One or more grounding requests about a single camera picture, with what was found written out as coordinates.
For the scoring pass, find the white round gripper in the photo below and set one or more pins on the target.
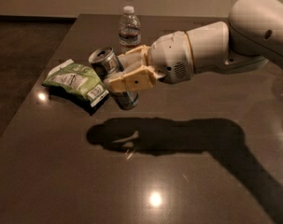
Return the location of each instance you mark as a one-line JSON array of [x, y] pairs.
[[170, 57]]

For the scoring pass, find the silver blue redbull can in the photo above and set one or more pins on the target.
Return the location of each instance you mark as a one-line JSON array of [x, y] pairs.
[[105, 63]]

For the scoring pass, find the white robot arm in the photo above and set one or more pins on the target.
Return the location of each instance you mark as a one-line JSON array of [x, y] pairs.
[[251, 37]]

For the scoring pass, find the clear plastic water bottle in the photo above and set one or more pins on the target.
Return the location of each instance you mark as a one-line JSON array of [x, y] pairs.
[[129, 30]]

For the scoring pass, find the green chip bag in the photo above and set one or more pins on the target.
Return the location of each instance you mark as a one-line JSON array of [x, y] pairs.
[[77, 79]]

